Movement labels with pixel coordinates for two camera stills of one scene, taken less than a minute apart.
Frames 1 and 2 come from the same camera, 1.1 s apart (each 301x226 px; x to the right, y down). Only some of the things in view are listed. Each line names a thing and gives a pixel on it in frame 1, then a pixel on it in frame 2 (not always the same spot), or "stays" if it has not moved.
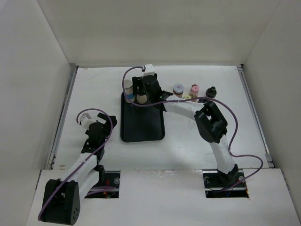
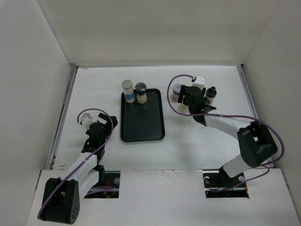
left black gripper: (107, 125) stays
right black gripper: (137, 82) to (182, 93)
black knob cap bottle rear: (211, 92) stays
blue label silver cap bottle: (129, 92) stays
